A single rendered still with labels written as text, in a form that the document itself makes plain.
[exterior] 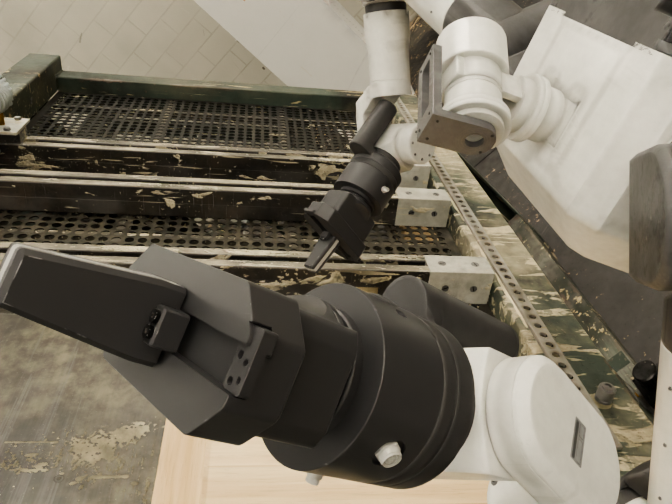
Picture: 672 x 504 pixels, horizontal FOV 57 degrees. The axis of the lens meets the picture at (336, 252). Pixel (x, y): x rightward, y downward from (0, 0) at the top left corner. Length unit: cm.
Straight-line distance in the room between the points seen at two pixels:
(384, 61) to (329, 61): 346
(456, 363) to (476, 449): 5
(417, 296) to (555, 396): 9
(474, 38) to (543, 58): 11
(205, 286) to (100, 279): 4
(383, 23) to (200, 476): 70
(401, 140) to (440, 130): 46
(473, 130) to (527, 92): 7
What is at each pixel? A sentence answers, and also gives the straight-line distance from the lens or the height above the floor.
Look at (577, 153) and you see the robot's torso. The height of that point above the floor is 134.
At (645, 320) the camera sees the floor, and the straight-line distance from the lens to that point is 222.
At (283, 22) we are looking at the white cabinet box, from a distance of 441.
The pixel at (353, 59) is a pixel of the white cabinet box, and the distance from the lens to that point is 448.
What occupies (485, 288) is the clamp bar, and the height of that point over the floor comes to 92.
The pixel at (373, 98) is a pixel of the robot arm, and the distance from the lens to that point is 103.
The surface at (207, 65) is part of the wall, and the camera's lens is 600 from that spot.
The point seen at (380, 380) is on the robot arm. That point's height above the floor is 150.
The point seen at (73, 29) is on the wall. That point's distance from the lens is 617.
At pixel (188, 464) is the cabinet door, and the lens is 85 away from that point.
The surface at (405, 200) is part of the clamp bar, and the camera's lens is 144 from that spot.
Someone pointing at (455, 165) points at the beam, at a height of 85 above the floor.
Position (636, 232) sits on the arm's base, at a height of 132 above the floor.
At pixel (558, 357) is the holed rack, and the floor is 89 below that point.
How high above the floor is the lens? 165
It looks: 25 degrees down
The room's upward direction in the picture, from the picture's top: 52 degrees counter-clockwise
